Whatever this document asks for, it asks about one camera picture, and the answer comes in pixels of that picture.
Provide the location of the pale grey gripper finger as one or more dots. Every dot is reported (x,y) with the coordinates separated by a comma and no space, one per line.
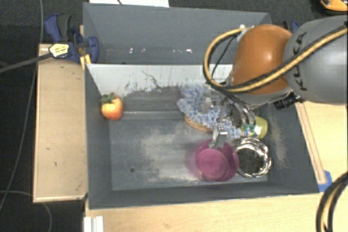
(208,104)
(218,138)

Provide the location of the clear glass jar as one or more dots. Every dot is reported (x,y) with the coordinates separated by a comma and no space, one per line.
(253,161)

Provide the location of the magenta plastic cup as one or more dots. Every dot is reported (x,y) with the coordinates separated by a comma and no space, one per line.
(217,164)

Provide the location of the black cylinder on white bracket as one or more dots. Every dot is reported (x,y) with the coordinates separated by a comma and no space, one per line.
(284,102)

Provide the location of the yellow-green round thing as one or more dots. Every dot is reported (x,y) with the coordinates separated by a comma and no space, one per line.
(261,126)

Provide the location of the pale wood board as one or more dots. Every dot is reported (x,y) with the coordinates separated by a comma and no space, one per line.
(59,130)

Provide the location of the blue and white cloth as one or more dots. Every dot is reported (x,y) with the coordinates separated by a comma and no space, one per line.
(194,106)

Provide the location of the grey metal bin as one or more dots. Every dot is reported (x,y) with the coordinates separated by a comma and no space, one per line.
(152,160)

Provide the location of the orange toy apple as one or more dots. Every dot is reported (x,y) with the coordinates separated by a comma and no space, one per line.
(112,109)

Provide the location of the brown oval wooden thing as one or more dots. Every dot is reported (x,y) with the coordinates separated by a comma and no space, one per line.
(195,125)

